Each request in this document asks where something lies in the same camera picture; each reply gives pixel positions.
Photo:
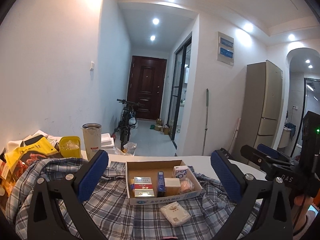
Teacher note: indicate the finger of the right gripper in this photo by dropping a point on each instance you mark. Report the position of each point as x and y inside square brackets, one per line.
[272, 153]
[263, 161]

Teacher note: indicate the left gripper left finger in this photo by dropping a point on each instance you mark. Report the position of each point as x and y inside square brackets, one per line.
[45, 220]

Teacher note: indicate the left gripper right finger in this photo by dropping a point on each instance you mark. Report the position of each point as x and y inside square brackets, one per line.
[274, 216]

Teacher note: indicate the pink blue tissue pack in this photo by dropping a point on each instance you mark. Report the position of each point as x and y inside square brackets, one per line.
[180, 172]

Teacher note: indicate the white tissue pack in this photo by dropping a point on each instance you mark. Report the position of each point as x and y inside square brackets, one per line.
[175, 214]

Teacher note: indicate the blue orange small box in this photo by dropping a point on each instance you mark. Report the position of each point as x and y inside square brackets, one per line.
[160, 184]

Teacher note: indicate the tan cardboard small box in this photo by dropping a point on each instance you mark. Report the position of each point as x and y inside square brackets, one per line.
[172, 186]

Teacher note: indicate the person's right hand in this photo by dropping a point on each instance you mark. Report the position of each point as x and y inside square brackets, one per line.
[302, 218]

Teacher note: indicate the plaid blue shirt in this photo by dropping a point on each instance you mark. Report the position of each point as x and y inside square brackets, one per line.
[110, 209]

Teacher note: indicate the beige refrigerator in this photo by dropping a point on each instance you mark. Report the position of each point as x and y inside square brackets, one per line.
[261, 108]

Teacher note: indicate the yellow plastic container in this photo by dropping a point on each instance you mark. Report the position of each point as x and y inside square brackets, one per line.
[70, 147]

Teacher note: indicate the yellow snack bag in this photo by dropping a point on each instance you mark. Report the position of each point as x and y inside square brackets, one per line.
[23, 156]

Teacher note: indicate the white stacked boxes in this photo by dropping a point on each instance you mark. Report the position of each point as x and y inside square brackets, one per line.
[107, 141]

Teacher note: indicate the beige speckled tumbler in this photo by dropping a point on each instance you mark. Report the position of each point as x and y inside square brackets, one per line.
[92, 138]

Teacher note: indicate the shallow cardboard box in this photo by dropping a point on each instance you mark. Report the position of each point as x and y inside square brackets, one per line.
[151, 169]

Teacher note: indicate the red gold cigarette pack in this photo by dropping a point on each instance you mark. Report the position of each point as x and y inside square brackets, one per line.
[143, 187]

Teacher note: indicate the black bicycle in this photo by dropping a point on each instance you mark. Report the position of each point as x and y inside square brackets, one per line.
[127, 121]

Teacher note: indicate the black framed glass door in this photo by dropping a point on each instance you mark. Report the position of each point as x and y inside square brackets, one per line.
[178, 90]

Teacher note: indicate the cardboard boxes on floor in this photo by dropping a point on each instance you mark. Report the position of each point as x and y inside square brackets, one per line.
[160, 126]

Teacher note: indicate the dark red entrance door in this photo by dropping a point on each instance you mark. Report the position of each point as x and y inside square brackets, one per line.
[146, 83]

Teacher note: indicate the grey mop handle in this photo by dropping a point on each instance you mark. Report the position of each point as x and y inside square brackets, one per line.
[206, 121]

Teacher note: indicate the wall electrical panel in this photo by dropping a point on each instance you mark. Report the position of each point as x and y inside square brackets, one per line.
[225, 49]

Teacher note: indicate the white wall switch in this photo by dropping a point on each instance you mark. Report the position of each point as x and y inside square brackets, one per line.
[92, 66]

